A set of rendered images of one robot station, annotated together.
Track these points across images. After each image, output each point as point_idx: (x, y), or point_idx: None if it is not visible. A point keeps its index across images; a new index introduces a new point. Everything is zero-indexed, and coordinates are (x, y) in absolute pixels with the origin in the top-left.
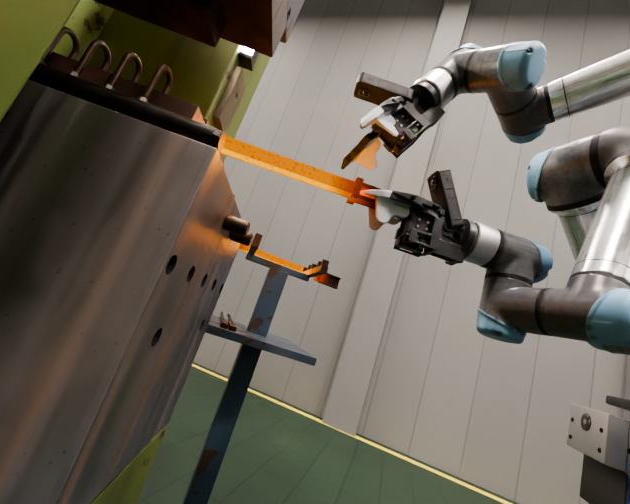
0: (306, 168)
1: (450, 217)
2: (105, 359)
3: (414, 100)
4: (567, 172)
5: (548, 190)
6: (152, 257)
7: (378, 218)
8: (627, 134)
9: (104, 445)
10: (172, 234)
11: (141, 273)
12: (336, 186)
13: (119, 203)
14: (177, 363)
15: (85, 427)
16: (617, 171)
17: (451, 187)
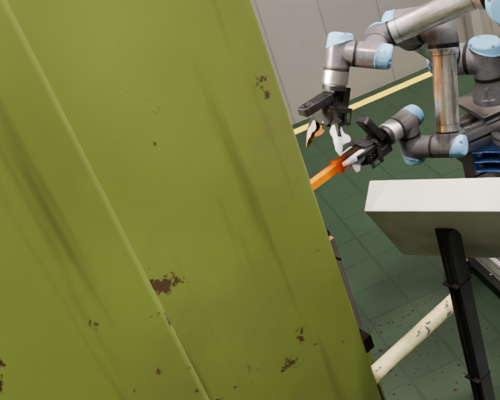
0: (317, 182)
1: (380, 139)
2: (352, 308)
3: (335, 98)
4: (407, 43)
5: (398, 46)
6: (343, 280)
7: (356, 171)
8: (432, 29)
9: None
10: (343, 270)
11: (344, 286)
12: (332, 175)
13: None
14: None
15: (359, 321)
16: (435, 56)
17: (374, 125)
